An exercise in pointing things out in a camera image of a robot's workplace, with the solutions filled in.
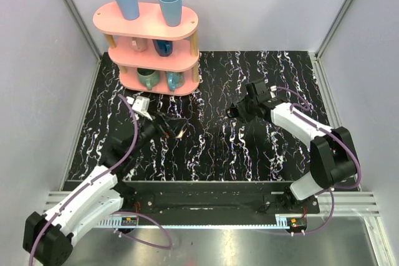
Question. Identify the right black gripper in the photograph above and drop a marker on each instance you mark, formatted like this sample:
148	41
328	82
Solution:
242	112

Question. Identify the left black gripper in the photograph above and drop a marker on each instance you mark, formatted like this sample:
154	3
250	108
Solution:
160	123

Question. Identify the beige earbud charging case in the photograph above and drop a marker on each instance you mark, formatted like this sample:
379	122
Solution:
180	134

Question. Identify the black earbud charging case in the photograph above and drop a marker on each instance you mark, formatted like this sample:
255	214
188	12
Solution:
232	112

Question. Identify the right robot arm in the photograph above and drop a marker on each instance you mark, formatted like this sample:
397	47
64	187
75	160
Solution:
332	153

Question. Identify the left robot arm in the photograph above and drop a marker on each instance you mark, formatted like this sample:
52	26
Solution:
50	237

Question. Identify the blue butterfly mug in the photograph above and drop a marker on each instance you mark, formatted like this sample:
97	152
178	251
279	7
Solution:
175	80

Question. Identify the green ceramic mug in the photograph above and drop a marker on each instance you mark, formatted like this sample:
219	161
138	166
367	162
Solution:
148	78

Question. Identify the pink three-tier wooden shelf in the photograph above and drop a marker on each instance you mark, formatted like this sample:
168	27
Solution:
151	25

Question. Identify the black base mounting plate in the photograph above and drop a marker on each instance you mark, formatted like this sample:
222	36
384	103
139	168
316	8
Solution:
204	204

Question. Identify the dark blue mug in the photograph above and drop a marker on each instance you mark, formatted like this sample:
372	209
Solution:
164	48

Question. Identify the pink mug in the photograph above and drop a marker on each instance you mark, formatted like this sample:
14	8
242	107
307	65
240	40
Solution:
139	44

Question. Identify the left controller board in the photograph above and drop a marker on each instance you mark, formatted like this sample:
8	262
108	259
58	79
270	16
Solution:
129	221

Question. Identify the controller board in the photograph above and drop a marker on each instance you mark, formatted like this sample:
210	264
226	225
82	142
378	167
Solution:
298	223
129	221

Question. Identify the right controller board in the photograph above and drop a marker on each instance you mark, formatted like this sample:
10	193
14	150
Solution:
298	223

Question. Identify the short light blue cup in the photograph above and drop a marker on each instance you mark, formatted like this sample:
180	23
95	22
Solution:
171	11

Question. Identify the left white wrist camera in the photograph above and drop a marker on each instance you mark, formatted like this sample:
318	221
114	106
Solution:
140	106

